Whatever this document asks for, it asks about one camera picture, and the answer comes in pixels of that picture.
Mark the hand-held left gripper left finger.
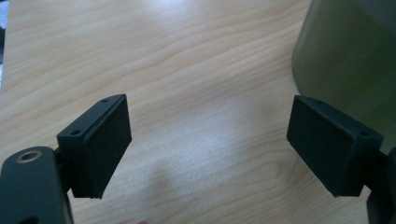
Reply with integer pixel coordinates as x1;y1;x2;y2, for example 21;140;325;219
56;93;133;200

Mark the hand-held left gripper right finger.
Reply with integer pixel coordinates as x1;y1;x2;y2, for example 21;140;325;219
286;94;384;198

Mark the green bowl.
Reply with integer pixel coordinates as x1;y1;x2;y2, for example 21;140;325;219
291;0;396;153

